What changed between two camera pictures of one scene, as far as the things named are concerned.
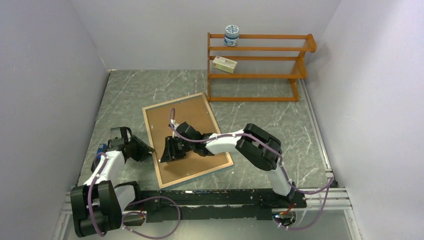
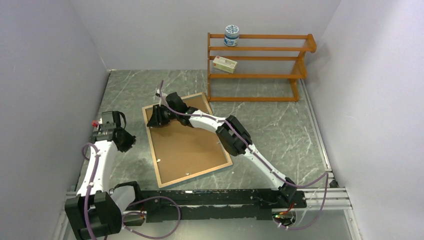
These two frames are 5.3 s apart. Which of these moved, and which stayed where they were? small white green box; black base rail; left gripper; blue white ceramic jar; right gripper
Moved: left gripper; right gripper
Stayed: small white green box; black base rail; blue white ceramic jar
